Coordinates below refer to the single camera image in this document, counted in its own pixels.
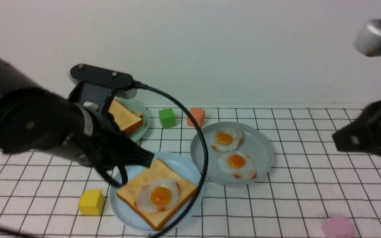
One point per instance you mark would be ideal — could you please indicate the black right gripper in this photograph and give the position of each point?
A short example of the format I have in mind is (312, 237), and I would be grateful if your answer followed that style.
(363, 135)

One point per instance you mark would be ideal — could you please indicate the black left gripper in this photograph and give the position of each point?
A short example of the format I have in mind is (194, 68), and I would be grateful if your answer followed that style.
(108, 149)

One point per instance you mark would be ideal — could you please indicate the toast slice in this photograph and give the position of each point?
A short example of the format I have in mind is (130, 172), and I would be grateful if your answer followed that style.
(158, 170)
(127, 121)

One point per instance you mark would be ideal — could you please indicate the fried egg toy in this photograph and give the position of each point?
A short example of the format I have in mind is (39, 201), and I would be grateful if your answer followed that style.
(237, 164)
(159, 196)
(225, 140)

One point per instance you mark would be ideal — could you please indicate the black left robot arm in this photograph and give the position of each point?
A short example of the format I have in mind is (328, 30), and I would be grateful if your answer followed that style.
(79, 128)

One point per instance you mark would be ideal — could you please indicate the pale green plate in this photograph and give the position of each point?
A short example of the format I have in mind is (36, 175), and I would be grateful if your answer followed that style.
(137, 108)

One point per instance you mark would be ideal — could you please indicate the yellow cube block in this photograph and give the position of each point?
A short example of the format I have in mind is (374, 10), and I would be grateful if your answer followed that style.
(91, 203)

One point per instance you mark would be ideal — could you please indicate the white grid tablecloth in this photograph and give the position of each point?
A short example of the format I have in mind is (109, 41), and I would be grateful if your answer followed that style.
(309, 182)

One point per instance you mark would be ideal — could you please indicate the green cube block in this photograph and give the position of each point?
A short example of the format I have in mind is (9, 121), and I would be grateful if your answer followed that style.
(167, 118)

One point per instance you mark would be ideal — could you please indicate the pink cube block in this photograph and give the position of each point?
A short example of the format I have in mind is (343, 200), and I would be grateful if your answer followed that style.
(338, 227)

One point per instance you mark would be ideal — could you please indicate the orange cube block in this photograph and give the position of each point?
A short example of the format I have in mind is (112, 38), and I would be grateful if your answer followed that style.
(198, 114)

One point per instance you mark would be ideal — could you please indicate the grey plate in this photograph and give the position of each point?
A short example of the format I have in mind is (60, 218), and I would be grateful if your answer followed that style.
(255, 144)

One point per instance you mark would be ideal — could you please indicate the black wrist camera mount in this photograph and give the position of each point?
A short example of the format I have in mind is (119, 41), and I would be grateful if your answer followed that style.
(99, 86)

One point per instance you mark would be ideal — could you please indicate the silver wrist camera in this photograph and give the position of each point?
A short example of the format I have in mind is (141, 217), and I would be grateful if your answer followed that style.
(368, 39)

